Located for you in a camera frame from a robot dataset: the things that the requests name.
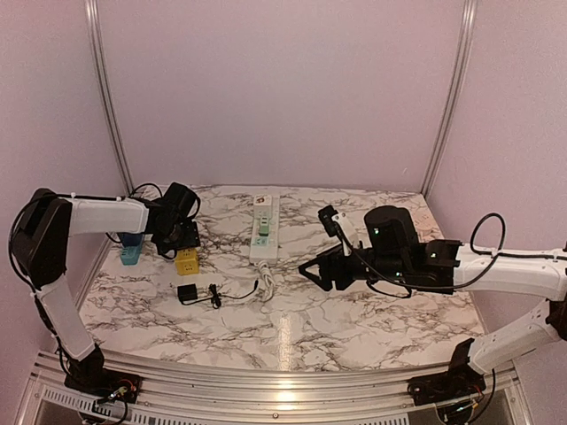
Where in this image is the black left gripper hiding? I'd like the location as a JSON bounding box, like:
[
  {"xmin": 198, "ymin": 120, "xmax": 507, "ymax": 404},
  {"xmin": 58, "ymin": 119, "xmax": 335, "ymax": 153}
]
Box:
[{"xmin": 154, "ymin": 220, "xmax": 200, "ymax": 255}]

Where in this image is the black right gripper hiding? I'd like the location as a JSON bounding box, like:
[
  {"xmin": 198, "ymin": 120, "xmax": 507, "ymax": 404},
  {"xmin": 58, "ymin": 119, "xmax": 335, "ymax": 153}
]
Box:
[{"xmin": 298, "ymin": 243, "xmax": 408, "ymax": 292}]

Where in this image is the yellow cube socket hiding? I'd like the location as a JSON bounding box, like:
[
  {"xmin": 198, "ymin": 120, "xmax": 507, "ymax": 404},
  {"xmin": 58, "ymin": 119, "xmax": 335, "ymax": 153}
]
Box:
[{"xmin": 175, "ymin": 248, "xmax": 199, "ymax": 276}]

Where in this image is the blue cube socket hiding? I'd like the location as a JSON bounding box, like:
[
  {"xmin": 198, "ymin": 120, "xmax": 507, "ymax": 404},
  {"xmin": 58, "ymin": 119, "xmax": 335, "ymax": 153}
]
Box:
[{"xmin": 120, "ymin": 233, "xmax": 144, "ymax": 248}]

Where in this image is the teal power strip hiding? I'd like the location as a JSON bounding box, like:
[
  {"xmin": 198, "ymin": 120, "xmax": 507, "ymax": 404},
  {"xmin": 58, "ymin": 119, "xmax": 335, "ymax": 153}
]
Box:
[{"xmin": 120, "ymin": 243, "xmax": 143, "ymax": 267}]

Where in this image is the long white power strip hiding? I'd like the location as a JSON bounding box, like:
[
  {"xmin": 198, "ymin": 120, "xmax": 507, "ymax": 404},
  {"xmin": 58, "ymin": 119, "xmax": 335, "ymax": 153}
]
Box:
[{"xmin": 249, "ymin": 195, "xmax": 280, "ymax": 302}]

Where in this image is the white cube socket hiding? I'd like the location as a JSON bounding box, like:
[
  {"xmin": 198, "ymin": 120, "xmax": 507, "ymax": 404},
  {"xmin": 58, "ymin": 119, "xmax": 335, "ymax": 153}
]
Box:
[{"xmin": 252, "ymin": 195, "xmax": 273, "ymax": 219}]

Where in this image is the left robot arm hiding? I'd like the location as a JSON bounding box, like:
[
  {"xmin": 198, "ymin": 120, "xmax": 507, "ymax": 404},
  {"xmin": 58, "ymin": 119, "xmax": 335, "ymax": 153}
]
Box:
[{"xmin": 8, "ymin": 182, "xmax": 201, "ymax": 361}]

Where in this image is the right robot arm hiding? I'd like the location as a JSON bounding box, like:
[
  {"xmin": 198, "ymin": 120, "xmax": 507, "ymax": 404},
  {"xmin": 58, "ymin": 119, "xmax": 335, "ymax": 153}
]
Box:
[{"xmin": 299, "ymin": 205, "xmax": 566, "ymax": 397}]

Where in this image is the pink round power strip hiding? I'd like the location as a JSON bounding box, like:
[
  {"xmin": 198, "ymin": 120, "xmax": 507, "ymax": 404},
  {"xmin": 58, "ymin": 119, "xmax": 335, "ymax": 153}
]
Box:
[{"xmin": 410, "ymin": 208, "xmax": 439, "ymax": 234}]

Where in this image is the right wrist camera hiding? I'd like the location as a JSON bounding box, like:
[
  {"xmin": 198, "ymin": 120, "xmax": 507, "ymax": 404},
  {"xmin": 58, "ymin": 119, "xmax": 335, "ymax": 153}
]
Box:
[{"xmin": 318, "ymin": 205, "xmax": 361, "ymax": 257}]

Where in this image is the black power adapter with cable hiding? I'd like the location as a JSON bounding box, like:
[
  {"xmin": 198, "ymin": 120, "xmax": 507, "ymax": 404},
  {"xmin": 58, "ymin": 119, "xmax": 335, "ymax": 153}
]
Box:
[{"xmin": 176, "ymin": 280, "xmax": 259, "ymax": 310}]

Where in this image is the front aluminium rail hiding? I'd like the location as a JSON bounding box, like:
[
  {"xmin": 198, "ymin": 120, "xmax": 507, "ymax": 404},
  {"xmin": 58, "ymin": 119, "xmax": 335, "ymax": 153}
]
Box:
[{"xmin": 7, "ymin": 352, "xmax": 534, "ymax": 424}]

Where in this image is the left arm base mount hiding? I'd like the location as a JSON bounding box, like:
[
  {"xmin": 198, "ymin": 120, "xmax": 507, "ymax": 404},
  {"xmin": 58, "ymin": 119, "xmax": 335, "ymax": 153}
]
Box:
[{"xmin": 58, "ymin": 344, "xmax": 142, "ymax": 404}]

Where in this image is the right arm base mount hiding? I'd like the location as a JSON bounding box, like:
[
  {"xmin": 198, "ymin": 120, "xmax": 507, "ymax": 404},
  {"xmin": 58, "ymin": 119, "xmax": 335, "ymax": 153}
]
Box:
[{"xmin": 407, "ymin": 338, "xmax": 486, "ymax": 406}]

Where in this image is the left aluminium frame post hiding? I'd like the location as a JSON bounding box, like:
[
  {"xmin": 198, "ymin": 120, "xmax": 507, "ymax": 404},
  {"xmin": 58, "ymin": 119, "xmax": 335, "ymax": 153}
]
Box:
[{"xmin": 84, "ymin": 0, "xmax": 134, "ymax": 193}]

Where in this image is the aluminium frame post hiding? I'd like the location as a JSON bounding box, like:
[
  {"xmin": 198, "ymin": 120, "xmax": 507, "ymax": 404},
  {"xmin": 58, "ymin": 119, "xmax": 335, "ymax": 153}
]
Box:
[
  {"xmin": 84, "ymin": 0, "xmax": 134, "ymax": 193},
  {"xmin": 420, "ymin": 0, "xmax": 478, "ymax": 199}
]

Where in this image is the right aluminium frame post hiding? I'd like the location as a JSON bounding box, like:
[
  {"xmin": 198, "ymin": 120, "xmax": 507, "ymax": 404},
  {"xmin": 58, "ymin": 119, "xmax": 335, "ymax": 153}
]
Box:
[{"xmin": 420, "ymin": 0, "xmax": 478, "ymax": 199}]

